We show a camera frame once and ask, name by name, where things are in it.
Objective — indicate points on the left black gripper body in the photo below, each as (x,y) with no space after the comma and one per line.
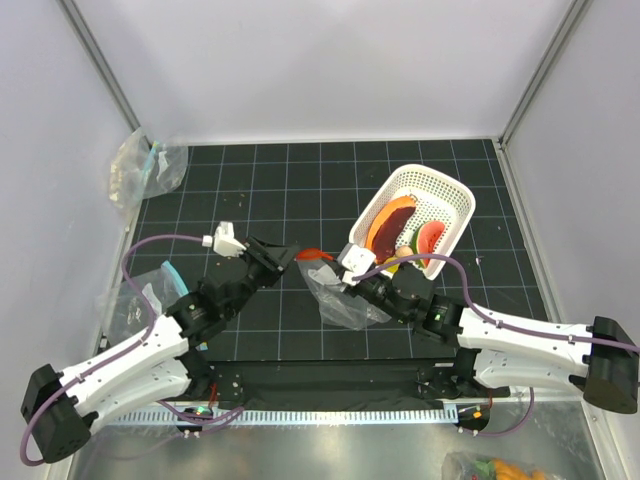
(261,271)

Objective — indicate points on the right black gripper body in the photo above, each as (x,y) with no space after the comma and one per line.
(375,290)

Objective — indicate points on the orange zipper clear bag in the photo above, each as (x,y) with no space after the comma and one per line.
(336,307)

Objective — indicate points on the orange papaya slice toy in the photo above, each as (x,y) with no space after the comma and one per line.
(387,226)

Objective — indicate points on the white perforated plastic basket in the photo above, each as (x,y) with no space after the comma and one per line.
(438,198)

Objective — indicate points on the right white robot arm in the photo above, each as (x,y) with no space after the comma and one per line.
(496,350)

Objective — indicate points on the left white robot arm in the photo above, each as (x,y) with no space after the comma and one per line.
(64,409)

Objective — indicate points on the blue zipper bag near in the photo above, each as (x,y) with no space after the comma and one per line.
(123,313)

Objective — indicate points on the blue zipper bag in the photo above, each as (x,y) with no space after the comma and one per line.
(123,313)
(142,170)

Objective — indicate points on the blue zipper bag far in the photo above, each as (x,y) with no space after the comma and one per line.
(142,170)

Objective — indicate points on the bag of toy vegetables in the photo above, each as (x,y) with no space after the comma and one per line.
(460,465)

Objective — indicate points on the yellow lemon toy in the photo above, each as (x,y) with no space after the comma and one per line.
(391,266)

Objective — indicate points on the beige garlic toy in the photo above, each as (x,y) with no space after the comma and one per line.
(404,251)

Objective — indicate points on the watermelon slice toy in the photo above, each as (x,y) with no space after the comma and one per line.
(426,237)

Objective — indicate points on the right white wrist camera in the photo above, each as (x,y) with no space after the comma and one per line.
(355,261)

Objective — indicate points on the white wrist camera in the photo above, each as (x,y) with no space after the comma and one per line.
(355,261)
(224,242)

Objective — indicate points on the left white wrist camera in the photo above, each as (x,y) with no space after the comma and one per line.
(224,242)

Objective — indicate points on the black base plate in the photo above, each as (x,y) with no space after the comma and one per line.
(336,384)

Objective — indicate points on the grey slotted cable duct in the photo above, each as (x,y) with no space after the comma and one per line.
(156,416)

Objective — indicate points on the left aluminium frame post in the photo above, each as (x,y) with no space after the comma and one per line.
(89,43)

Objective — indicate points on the aluminium frame post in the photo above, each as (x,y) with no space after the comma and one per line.
(89,43)
(558,43)

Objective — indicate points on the right aluminium frame post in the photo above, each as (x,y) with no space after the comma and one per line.
(558,43)

